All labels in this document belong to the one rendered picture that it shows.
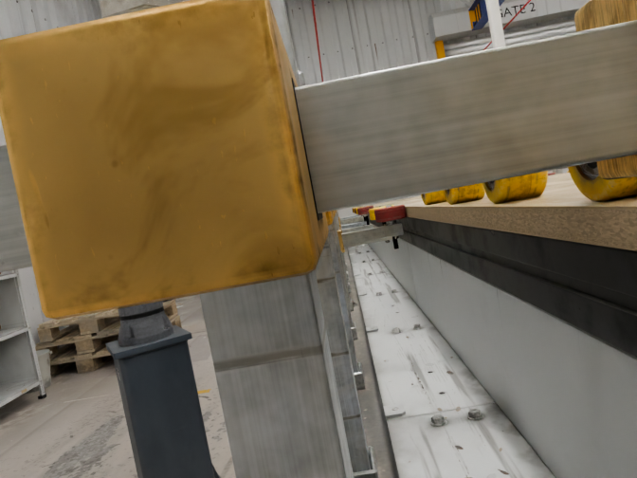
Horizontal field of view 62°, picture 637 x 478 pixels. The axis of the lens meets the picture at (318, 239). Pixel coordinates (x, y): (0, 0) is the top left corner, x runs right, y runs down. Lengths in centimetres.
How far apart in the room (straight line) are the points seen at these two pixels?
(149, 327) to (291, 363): 175
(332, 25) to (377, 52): 89
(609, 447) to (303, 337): 35
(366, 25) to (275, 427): 944
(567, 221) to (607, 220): 6
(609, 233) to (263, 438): 28
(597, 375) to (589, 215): 13
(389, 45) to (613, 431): 913
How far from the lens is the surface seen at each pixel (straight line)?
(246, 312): 17
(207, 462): 203
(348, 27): 955
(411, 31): 961
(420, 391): 89
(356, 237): 138
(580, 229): 43
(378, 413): 62
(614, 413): 46
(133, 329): 192
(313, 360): 17
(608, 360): 44
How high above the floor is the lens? 93
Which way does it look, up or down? 3 degrees down
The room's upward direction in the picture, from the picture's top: 11 degrees counter-clockwise
